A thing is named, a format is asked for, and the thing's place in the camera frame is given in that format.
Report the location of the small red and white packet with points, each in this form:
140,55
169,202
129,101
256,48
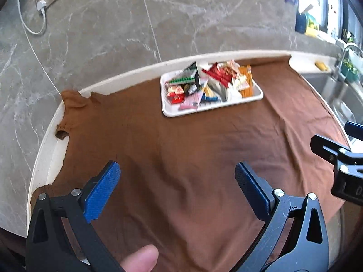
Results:
175,95

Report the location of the red checked heart packet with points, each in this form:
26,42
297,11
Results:
230,70

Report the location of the yellow sponge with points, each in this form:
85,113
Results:
322,66

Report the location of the green planter basket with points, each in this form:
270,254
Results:
349,70

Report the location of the brown cloth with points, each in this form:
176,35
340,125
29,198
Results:
184,153

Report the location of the dark blue container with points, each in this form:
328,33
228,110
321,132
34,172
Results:
300,22

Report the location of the stainless steel sink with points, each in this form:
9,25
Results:
323,87

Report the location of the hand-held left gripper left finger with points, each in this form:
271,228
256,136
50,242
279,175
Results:
103,192

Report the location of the clear glass bowl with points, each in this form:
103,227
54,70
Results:
343,112

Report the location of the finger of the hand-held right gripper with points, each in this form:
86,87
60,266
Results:
330,148
356,130

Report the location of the green-edged clear nut packet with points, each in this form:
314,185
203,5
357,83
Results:
181,80

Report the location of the white plastic tray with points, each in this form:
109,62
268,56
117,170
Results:
252,97

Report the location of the black snack packet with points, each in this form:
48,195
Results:
194,89
190,69

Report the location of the person's left hand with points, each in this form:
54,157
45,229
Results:
139,259

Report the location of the chrome faucet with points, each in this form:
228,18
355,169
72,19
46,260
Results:
340,59

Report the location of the white packet with red stripe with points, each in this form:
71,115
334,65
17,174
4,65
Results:
224,89

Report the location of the yellow tray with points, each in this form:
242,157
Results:
312,31

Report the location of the long pink snack packet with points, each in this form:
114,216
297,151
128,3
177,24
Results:
191,102

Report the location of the window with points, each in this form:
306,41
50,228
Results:
334,2

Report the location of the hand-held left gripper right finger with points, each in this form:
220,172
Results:
253,191

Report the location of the long orange snack packet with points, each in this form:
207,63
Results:
246,80

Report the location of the yellow and blue cake packet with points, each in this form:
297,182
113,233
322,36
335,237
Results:
211,95

